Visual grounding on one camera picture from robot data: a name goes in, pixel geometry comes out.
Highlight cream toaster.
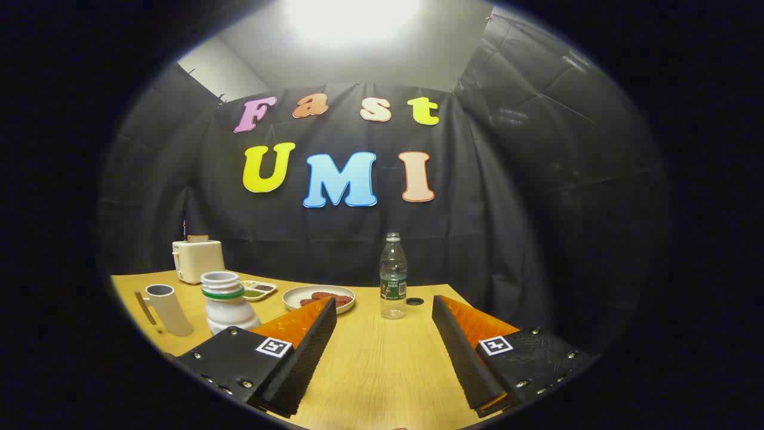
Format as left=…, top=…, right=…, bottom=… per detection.
left=172, top=239, right=226, bottom=285

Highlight white round plate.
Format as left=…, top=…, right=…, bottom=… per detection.
left=282, top=285, right=356, bottom=315

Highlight clear plastic water bottle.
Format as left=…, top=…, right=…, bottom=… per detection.
left=380, top=232, right=408, bottom=320

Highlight black backdrop cloth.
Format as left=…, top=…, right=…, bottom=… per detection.
left=98, top=9, right=669, bottom=353

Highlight white juice bottle green ring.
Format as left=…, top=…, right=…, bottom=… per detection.
left=201, top=271, right=261, bottom=336

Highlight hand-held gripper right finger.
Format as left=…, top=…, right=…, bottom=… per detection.
left=431, top=294, right=599, bottom=419

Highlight wooden table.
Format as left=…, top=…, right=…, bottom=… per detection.
left=110, top=270, right=520, bottom=430

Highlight small divided bean dish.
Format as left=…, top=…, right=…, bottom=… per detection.
left=240, top=280, right=278, bottom=302

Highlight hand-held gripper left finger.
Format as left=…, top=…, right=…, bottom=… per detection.
left=173, top=296, right=338, bottom=419

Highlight red food slices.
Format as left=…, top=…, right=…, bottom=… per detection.
left=300, top=291, right=354, bottom=308

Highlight white cup wooden handle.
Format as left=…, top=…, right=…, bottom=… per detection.
left=134, top=284, right=193, bottom=337

